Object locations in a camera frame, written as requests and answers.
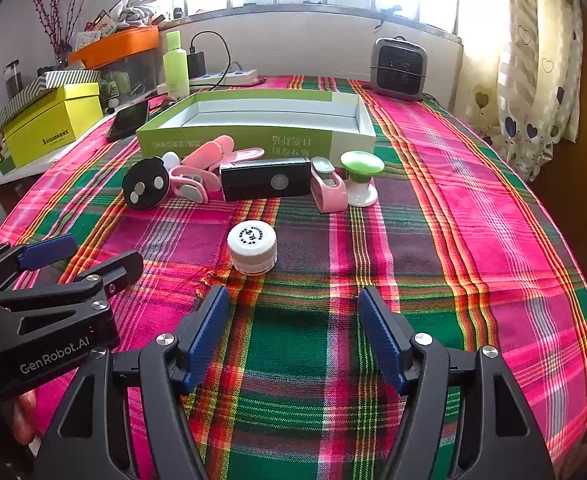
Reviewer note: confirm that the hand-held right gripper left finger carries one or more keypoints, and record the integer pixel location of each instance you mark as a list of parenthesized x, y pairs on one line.
[(208, 330)]

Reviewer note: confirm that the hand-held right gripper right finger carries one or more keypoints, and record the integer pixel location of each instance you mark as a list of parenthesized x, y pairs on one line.
[(378, 330)]

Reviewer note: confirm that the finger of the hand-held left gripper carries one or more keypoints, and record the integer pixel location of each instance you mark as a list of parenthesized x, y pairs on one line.
[(48, 251), (118, 267)]

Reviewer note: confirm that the white round jar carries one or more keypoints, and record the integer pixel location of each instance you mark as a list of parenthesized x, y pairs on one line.
[(251, 245)]

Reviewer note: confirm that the black round disc gadget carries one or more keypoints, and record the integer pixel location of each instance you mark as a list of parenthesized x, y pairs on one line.
[(146, 172)]

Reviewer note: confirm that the pink plastic clip gadget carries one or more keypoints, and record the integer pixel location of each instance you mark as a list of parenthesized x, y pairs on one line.
[(193, 177), (328, 195)]

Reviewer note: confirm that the small white egg-shaped object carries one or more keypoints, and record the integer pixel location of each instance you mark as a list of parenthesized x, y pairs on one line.
[(170, 159)]

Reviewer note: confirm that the pink oval plastic piece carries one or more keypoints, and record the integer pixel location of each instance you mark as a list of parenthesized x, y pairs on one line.
[(201, 154), (246, 155)]

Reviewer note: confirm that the black rectangular device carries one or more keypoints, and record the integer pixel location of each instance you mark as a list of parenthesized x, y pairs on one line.
[(253, 182)]

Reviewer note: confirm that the dusty pink oval piece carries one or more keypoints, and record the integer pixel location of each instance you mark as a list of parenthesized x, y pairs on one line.
[(224, 144)]

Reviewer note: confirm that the green and white mushroom knob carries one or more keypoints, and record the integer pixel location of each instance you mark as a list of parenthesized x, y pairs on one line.
[(359, 162)]

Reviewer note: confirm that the green and white cardboard box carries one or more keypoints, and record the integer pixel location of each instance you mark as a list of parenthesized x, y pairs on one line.
[(253, 140)]

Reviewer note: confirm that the person's left hand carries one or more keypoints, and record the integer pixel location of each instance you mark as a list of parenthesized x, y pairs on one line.
[(26, 417)]

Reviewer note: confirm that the white side table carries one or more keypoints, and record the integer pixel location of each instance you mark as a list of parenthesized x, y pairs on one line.
[(18, 176)]

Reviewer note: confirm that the pink green plaid tablecloth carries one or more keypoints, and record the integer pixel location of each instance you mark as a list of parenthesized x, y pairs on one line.
[(423, 260)]

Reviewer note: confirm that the small green box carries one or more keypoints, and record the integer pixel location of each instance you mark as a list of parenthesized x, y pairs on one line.
[(1, 160)]

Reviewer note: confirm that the yellow cardboard box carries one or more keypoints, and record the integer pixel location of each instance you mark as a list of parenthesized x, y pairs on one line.
[(48, 130)]

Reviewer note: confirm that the black smartphone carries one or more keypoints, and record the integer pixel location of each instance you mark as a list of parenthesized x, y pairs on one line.
[(128, 121)]

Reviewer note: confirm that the green striped box lid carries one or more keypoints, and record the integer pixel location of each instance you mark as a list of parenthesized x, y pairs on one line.
[(33, 89)]

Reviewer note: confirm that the dark glass jar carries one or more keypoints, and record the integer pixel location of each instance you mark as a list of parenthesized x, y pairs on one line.
[(12, 80)]

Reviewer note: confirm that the glass tank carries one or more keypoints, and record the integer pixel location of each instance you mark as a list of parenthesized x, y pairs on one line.
[(133, 67)]

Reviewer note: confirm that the pale green plastic bottle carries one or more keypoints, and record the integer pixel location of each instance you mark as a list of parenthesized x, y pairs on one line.
[(176, 72)]

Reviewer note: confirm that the orange box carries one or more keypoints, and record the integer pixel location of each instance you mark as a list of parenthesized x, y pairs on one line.
[(118, 45)]

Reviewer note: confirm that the black charger adapter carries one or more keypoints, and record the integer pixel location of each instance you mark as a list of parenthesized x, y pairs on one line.
[(196, 64)]

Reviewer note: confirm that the white power strip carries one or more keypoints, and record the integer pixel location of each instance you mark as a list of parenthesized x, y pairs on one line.
[(233, 77)]

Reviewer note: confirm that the printed paper packets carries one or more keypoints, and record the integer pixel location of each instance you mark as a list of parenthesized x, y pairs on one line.
[(98, 26)]

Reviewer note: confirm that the pink flower branches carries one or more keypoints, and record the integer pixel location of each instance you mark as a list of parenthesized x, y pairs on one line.
[(48, 15)]

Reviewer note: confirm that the white plastic bag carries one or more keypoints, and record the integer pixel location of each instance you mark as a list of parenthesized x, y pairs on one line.
[(133, 7)]

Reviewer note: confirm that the grey space heater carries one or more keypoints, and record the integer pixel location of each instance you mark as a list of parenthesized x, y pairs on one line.
[(398, 67)]

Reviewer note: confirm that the heart print curtain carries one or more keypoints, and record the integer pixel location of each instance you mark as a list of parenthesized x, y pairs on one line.
[(528, 85)]

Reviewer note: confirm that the black window latch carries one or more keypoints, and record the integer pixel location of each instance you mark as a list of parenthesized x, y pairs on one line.
[(380, 24)]

